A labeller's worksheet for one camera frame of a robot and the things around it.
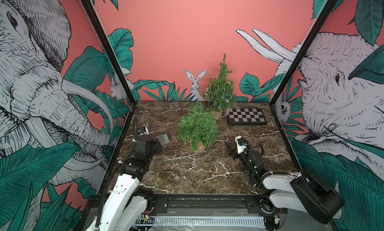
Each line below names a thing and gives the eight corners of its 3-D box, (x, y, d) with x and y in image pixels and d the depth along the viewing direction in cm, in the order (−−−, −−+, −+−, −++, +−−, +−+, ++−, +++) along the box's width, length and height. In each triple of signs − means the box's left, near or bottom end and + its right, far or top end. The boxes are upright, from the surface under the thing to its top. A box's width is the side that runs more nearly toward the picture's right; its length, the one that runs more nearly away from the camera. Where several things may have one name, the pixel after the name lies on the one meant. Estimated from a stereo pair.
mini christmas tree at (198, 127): (180, 151, 95) (175, 118, 69) (196, 135, 103) (196, 101, 77) (198, 166, 89) (200, 137, 63) (214, 148, 97) (221, 116, 70)
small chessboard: (228, 125, 109) (229, 122, 106) (226, 110, 118) (226, 107, 116) (266, 125, 109) (267, 123, 107) (260, 110, 118) (261, 108, 116)
